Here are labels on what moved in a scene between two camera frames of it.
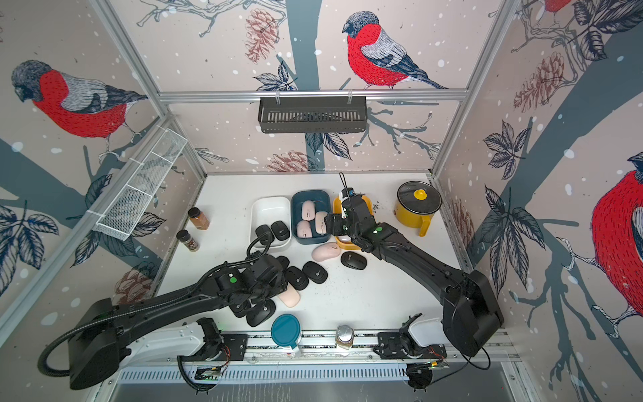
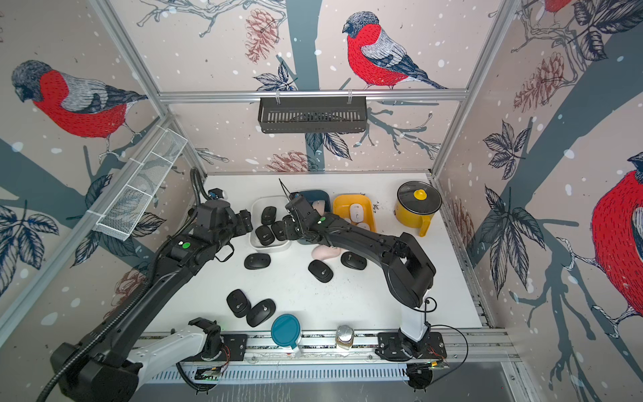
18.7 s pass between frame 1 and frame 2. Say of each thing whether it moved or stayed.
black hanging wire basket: stayed
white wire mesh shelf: stayed
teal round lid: stayed
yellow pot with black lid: stayed
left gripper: moved
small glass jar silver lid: stayed
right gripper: moved
